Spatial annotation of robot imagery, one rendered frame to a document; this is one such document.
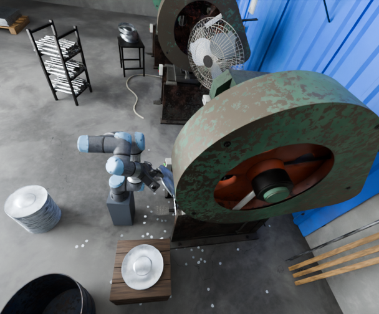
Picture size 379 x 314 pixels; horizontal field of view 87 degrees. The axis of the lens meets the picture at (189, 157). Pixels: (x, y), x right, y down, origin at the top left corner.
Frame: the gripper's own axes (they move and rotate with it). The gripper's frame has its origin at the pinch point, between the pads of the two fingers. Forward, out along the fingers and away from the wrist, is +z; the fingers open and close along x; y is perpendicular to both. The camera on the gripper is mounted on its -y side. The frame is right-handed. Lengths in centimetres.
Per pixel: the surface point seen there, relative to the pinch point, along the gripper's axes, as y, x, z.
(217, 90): 15, -56, 3
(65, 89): 248, 66, 52
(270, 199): -46, -35, -5
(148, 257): -18, 61, 35
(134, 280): -25, 71, 25
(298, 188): -49, -48, 26
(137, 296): -35, 74, 24
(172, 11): 130, -90, 30
